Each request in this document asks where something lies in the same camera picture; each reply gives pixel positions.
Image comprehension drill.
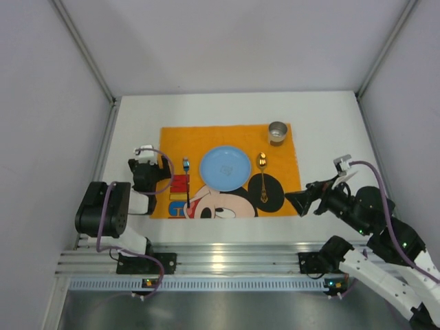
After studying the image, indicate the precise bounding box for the blue metallic fork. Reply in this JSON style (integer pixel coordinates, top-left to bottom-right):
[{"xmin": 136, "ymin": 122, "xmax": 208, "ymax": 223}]
[{"xmin": 182, "ymin": 157, "xmax": 190, "ymax": 208}]

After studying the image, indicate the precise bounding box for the gold spoon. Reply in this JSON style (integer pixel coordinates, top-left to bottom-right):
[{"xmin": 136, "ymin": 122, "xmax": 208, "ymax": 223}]
[{"xmin": 257, "ymin": 153, "xmax": 268, "ymax": 204}]

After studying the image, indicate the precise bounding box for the blue plastic plate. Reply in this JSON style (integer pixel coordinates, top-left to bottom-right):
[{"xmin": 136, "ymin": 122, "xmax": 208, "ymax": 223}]
[{"xmin": 199, "ymin": 146, "xmax": 252, "ymax": 192}]

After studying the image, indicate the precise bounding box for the orange cartoon mouse placemat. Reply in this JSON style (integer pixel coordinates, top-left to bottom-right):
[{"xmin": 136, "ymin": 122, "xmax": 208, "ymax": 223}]
[{"xmin": 152, "ymin": 124, "xmax": 301, "ymax": 219}]

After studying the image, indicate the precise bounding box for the paper cup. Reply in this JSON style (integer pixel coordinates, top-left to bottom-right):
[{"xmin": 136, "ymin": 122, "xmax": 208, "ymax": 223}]
[{"xmin": 268, "ymin": 121, "xmax": 288, "ymax": 146}]

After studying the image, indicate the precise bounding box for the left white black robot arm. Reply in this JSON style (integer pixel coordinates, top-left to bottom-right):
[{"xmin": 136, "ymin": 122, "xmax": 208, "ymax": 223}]
[{"xmin": 74, "ymin": 151, "xmax": 174, "ymax": 259}]

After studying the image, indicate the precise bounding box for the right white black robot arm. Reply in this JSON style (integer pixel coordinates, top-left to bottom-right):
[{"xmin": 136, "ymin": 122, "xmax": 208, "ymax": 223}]
[{"xmin": 285, "ymin": 179, "xmax": 439, "ymax": 329}]

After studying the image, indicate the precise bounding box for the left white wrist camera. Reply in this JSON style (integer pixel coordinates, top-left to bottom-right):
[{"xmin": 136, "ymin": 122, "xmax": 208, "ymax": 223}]
[{"xmin": 133, "ymin": 144, "xmax": 157, "ymax": 164}]

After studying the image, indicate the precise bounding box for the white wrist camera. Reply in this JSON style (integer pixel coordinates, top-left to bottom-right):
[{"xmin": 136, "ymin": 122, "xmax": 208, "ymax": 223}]
[
  {"xmin": 333, "ymin": 154, "xmax": 357, "ymax": 188},
  {"xmin": 133, "ymin": 144, "xmax": 157, "ymax": 164}
]

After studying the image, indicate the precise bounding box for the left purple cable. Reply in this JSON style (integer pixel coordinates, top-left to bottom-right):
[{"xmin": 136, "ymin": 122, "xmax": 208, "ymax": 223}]
[{"xmin": 96, "ymin": 147, "xmax": 175, "ymax": 300}]

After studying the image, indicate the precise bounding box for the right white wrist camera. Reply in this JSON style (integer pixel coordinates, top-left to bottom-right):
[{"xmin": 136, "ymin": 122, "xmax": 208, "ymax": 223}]
[{"xmin": 333, "ymin": 154, "xmax": 357, "ymax": 188}]

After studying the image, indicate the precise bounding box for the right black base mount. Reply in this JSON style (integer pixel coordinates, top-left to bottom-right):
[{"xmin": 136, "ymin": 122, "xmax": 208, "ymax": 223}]
[{"xmin": 298, "ymin": 252, "xmax": 342, "ymax": 275}]

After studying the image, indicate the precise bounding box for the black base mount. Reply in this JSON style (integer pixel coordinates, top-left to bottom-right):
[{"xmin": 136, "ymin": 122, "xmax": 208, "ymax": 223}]
[
  {"xmin": 116, "ymin": 252, "xmax": 177, "ymax": 275},
  {"xmin": 298, "ymin": 252, "xmax": 342, "ymax": 275}
]

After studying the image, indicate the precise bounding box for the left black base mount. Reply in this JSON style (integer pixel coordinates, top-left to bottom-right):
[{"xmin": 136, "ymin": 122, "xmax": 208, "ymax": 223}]
[{"xmin": 116, "ymin": 252, "xmax": 177, "ymax": 275}]

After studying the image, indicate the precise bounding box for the aluminium rail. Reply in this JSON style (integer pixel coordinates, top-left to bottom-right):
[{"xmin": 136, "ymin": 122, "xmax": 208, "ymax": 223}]
[{"xmin": 55, "ymin": 237, "xmax": 324, "ymax": 276}]

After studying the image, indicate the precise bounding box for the slotted cable duct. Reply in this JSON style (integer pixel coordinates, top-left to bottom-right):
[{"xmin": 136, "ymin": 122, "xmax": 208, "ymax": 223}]
[{"xmin": 69, "ymin": 277, "xmax": 347, "ymax": 292}]

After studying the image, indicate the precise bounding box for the left aluminium frame post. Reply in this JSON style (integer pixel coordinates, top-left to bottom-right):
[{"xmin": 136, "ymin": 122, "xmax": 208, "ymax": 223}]
[{"xmin": 47, "ymin": 0, "xmax": 118, "ymax": 104}]

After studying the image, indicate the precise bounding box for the aluminium frame post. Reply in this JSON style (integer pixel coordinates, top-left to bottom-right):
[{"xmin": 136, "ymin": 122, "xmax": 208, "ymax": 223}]
[
  {"xmin": 47, "ymin": 0, "xmax": 118, "ymax": 104},
  {"xmin": 355, "ymin": 0, "xmax": 422, "ymax": 100}
]

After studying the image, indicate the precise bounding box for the right aluminium frame post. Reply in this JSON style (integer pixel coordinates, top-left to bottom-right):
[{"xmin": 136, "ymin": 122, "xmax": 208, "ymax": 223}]
[{"xmin": 355, "ymin": 0, "xmax": 422, "ymax": 100}]

